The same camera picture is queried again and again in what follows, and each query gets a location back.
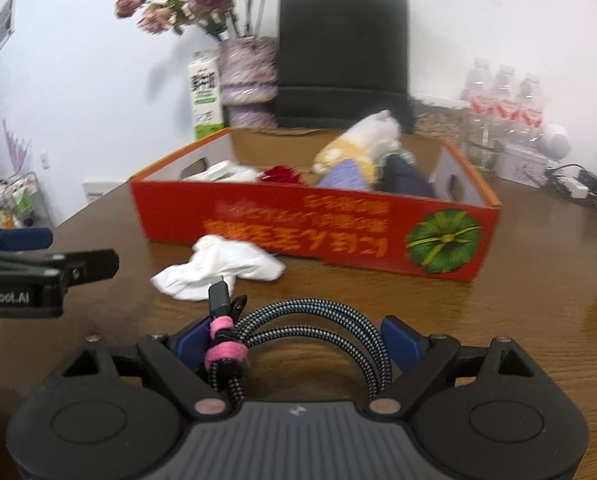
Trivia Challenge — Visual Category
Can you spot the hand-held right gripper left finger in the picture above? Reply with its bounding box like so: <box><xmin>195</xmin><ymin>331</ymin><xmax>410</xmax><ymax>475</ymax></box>
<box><xmin>60</xmin><ymin>316</ymin><xmax>230</xmax><ymax>421</ymax></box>

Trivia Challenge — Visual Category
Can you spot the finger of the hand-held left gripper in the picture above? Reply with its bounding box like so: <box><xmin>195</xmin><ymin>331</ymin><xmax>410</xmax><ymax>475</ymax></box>
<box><xmin>0</xmin><ymin>228</ymin><xmax>54</xmax><ymax>252</ymax></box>
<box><xmin>0</xmin><ymin>249</ymin><xmax>120</xmax><ymax>286</ymax></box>

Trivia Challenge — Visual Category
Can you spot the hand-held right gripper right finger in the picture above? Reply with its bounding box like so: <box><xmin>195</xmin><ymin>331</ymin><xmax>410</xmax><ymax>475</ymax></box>
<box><xmin>367</xmin><ymin>315</ymin><xmax>538</xmax><ymax>420</ymax></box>

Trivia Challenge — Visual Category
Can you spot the pink cable tie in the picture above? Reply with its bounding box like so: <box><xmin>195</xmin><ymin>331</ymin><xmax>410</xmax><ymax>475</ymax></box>
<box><xmin>202</xmin><ymin>316</ymin><xmax>249</xmax><ymax>368</ymax></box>

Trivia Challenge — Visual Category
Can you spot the black white braided cable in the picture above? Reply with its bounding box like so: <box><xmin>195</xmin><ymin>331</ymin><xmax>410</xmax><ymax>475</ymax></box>
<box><xmin>203</xmin><ymin>282</ymin><xmax>394</xmax><ymax>406</ymax></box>

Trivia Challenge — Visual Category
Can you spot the white cloth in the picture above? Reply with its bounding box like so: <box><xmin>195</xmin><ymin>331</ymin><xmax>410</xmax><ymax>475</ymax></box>
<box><xmin>151</xmin><ymin>235</ymin><xmax>286</xmax><ymax>302</ymax></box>

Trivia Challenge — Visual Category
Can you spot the red cardboard box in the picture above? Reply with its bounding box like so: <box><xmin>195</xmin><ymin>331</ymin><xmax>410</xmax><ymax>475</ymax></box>
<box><xmin>128</xmin><ymin>127</ymin><xmax>503</xmax><ymax>282</ymax></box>

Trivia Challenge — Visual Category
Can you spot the yellow white plush toy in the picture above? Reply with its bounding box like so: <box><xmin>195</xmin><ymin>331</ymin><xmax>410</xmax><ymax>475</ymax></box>
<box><xmin>312</xmin><ymin>110</ymin><xmax>404</xmax><ymax>181</ymax></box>

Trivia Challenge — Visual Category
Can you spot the wooden desktop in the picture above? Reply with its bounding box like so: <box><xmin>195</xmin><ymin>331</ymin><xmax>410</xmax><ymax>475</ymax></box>
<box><xmin>0</xmin><ymin>135</ymin><xmax>597</xmax><ymax>480</ymax></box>

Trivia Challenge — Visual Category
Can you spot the dark blue cloth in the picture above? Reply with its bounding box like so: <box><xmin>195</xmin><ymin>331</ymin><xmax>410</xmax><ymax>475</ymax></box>
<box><xmin>378</xmin><ymin>154</ymin><xmax>436</xmax><ymax>198</ymax></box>

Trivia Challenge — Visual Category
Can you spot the lavender pouch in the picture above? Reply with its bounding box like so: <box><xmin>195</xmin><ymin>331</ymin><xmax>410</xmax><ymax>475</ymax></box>
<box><xmin>321</xmin><ymin>158</ymin><xmax>371</xmax><ymax>191</ymax></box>

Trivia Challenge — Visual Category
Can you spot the red fabric rose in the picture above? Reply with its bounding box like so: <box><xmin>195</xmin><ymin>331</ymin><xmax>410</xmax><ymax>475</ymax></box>
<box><xmin>258</xmin><ymin>165</ymin><xmax>304</xmax><ymax>185</ymax></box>

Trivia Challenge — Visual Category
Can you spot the clear glass cup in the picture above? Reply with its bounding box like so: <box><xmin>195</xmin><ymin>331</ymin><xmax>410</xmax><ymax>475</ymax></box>
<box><xmin>463</xmin><ymin>137</ymin><xmax>501</xmax><ymax>176</ymax></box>

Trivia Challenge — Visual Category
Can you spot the green white milk carton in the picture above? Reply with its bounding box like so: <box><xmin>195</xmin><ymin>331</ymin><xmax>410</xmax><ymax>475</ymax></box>
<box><xmin>186</xmin><ymin>50</ymin><xmax>226</xmax><ymax>141</ymax></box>

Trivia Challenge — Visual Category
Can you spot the white tin box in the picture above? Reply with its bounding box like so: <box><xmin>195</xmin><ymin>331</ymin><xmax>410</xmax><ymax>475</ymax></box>
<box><xmin>497</xmin><ymin>142</ymin><xmax>554</xmax><ymax>188</ymax></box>

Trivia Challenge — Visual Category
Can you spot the clear container of seeds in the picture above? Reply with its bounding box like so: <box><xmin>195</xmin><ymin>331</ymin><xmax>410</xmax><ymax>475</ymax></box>
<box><xmin>411</xmin><ymin>95</ymin><xmax>471</xmax><ymax>141</ymax></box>

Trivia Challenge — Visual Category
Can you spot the white charger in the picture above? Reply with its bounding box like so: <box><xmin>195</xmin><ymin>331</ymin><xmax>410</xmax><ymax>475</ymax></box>
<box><xmin>545</xmin><ymin>167</ymin><xmax>591</xmax><ymax>200</ymax></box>

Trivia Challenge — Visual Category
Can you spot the purple mottled vase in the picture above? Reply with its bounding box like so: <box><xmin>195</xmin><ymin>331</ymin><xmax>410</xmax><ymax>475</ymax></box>
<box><xmin>218</xmin><ymin>36</ymin><xmax>279</xmax><ymax>128</ymax></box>

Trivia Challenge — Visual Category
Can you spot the white round speaker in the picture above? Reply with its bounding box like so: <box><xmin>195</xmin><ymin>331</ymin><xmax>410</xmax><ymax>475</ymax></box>
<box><xmin>537</xmin><ymin>122</ymin><xmax>574</xmax><ymax>162</ymax></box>

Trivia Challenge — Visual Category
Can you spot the red label water bottle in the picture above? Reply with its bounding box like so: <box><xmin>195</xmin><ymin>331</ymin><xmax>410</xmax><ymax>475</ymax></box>
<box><xmin>515</xmin><ymin>72</ymin><xmax>546</xmax><ymax>143</ymax></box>
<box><xmin>459</xmin><ymin>58</ymin><xmax>494</xmax><ymax>136</ymax></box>
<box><xmin>491</xmin><ymin>64</ymin><xmax>521</xmax><ymax>133</ymax></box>

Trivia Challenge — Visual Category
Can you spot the dried pink rose bouquet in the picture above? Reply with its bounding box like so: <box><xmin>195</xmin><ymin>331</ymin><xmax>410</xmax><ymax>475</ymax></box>
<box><xmin>114</xmin><ymin>0</ymin><xmax>283</xmax><ymax>41</ymax></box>

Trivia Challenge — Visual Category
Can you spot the black paper bag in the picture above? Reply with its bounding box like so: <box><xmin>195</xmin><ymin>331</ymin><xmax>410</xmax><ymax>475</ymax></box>
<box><xmin>276</xmin><ymin>0</ymin><xmax>411</xmax><ymax>131</ymax></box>

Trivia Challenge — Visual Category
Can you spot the wire storage rack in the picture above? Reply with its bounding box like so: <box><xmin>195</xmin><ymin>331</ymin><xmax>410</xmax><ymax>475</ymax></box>
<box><xmin>0</xmin><ymin>167</ymin><xmax>54</xmax><ymax>233</ymax></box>

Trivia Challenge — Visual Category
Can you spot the framed wall picture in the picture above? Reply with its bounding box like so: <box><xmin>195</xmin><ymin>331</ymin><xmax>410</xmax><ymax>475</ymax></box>
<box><xmin>0</xmin><ymin>0</ymin><xmax>19</xmax><ymax>51</ymax></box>

